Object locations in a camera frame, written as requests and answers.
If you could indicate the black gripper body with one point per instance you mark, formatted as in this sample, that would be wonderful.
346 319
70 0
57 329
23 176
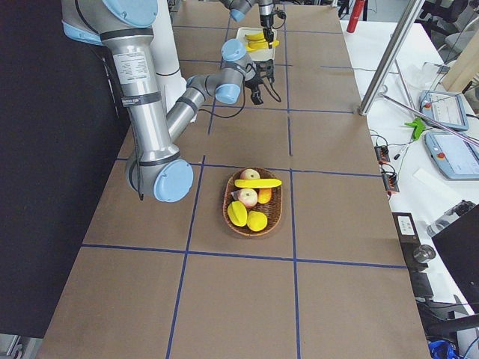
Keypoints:
266 20
253 83

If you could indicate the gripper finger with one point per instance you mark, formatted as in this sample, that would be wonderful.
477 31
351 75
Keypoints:
271 35
256 97
266 34

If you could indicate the greenish yellow banana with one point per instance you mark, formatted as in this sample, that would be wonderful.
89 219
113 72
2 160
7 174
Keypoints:
258 183

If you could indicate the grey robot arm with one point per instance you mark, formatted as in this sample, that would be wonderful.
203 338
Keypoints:
160 102
239 8

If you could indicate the brown wicker basket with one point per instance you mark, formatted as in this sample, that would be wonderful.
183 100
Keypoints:
272 209

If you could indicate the cream bear print tray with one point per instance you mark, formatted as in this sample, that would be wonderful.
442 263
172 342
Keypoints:
262 55

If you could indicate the pale apple with stem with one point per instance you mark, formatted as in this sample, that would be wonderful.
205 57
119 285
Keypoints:
249 174

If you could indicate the red fire extinguisher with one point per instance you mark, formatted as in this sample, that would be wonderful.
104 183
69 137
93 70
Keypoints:
354 16

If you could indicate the orange fruit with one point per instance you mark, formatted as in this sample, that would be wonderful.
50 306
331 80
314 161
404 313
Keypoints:
264 195

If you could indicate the pink white peach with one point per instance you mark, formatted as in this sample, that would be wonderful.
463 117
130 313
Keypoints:
248 197

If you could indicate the yellow starfruit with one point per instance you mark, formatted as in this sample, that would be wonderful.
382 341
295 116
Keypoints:
237 213

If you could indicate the green plastic tool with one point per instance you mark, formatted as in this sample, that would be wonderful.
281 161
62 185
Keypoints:
418 128

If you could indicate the teach pendant upper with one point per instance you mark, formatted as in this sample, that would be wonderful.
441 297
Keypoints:
444 107

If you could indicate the teach pendant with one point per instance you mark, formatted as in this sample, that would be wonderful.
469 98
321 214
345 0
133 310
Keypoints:
444 107
455 158

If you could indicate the teach pendant lower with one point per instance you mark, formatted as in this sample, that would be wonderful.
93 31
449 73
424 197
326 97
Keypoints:
455 158

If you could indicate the black device with label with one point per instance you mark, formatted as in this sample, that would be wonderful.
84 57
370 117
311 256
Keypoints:
409 240

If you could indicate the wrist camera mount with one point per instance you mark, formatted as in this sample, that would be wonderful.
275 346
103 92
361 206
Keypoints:
266 70
281 14

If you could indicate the aluminium frame post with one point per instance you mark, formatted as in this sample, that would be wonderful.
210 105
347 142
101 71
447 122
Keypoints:
395 43

